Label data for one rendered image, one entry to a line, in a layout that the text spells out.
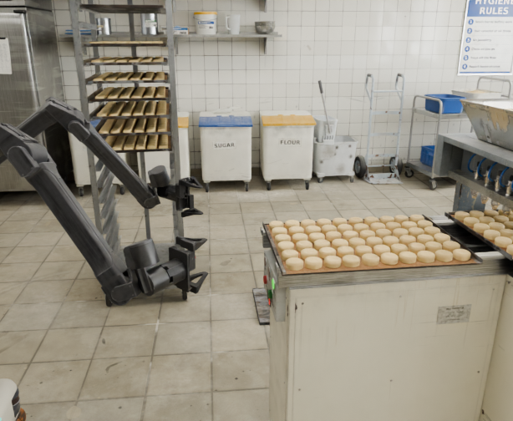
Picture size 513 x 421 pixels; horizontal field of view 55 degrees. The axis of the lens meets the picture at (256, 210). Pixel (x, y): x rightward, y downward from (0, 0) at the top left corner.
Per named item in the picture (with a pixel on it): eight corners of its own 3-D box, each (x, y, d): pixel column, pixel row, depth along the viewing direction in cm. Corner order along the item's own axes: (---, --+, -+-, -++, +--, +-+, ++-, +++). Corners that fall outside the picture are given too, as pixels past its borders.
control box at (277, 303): (272, 285, 174) (273, 249, 169) (286, 321, 152) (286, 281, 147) (262, 286, 173) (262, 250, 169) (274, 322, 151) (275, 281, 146)
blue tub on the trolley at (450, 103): (446, 108, 539) (448, 93, 534) (466, 114, 502) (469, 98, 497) (420, 109, 535) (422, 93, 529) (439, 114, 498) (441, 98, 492)
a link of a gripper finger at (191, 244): (215, 234, 124) (189, 246, 117) (215, 259, 126) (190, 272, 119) (195, 227, 128) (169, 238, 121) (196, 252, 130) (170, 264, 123)
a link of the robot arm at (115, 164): (63, 115, 162) (63, 129, 153) (78, 105, 162) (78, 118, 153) (144, 200, 188) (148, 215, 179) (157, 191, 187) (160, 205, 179)
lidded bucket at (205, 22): (218, 34, 517) (217, 12, 510) (218, 34, 494) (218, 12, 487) (194, 34, 514) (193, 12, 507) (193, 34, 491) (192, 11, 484)
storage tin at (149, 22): (159, 34, 508) (158, 12, 501) (158, 34, 492) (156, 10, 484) (142, 34, 507) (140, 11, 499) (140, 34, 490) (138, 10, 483)
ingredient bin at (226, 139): (200, 194, 506) (198, 119, 481) (202, 177, 566) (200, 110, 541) (253, 193, 511) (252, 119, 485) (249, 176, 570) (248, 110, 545)
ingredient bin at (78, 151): (73, 198, 493) (63, 122, 468) (85, 181, 553) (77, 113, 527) (129, 196, 500) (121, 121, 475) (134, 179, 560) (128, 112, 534)
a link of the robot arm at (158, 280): (139, 298, 114) (153, 297, 111) (129, 271, 114) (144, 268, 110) (161, 287, 120) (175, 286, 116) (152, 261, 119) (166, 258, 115)
